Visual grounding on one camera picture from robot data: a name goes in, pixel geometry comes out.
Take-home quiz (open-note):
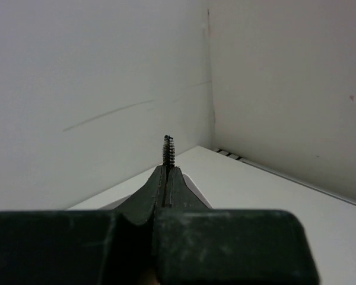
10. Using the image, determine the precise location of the pink handle spoolie brush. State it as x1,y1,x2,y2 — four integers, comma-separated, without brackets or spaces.
163,135,176,167

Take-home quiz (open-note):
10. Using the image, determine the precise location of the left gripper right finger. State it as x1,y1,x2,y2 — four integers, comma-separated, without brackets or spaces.
154,167,320,284

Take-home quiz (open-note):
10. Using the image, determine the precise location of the aluminium rail frame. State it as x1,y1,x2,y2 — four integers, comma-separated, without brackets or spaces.
214,148,356,207

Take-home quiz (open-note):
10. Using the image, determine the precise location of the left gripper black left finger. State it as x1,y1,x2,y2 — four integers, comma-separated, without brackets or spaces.
0,165,169,285

